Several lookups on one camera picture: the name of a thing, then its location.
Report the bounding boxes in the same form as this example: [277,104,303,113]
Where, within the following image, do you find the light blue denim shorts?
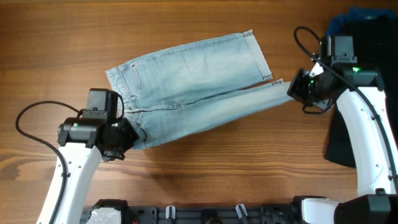
[106,30,290,149]

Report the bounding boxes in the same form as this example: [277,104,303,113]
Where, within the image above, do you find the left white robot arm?
[37,88,138,223]

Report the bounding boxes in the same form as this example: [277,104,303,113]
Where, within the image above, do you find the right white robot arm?
[287,35,397,223]

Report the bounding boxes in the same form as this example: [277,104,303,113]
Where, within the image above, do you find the black folded garment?
[325,15,398,169]

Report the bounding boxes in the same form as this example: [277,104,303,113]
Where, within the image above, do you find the blue folded garment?
[325,7,397,35]

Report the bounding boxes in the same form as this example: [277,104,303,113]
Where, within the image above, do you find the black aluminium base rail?
[80,199,300,224]

